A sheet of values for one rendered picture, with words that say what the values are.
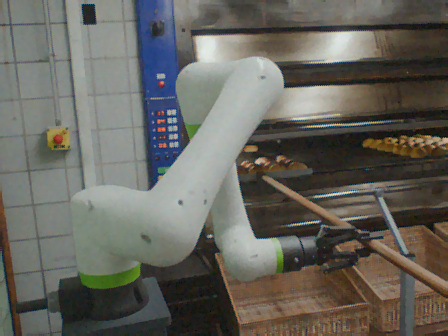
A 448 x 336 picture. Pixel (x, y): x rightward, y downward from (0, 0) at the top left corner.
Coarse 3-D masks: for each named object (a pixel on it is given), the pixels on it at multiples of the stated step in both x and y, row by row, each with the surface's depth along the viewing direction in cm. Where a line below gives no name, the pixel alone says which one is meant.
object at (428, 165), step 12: (360, 168) 237; (372, 168) 235; (384, 168) 236; (396, 168) 237; (408, 168) 239; (420, 168) 240; (432, 168) 242; (444, 168) 244; (240, 180) 224; (252, 180) 222; (276, 180) 224; (288, 180) 225; (300, 180) 226; (312, 180) 228; (324, 180) 229
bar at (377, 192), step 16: (336, 192) 191; (352, 192) 192; (368, 192) 193; (384, 192) 195; (384, 208) 191; (400, 240) 182; (400, 272) 181; (400, 288) 182; (400, 304) 183; (400, 320) 184
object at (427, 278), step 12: (264, 180) 213; (288, 192) 183; (300, 204) 171; (312, 204) 161; (324, 216) 149; (372, 240) 122; (384, 252) 115; (396, 252) 113; (396, 264) 110; (408, 264) 106; (420, 276) 101; (432, 276) 98; (432, 288) 97; (444, 288) 93
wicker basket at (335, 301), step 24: (216, 264) 214; (240, 288) 220; (264, 288) 222; (312, 288) 227; (336, 288) 216; (240, 312) 215; (264, 312) 214; (288, 312) 213; (312, 312) 183; (336, 312) 185; (360, 312) 188
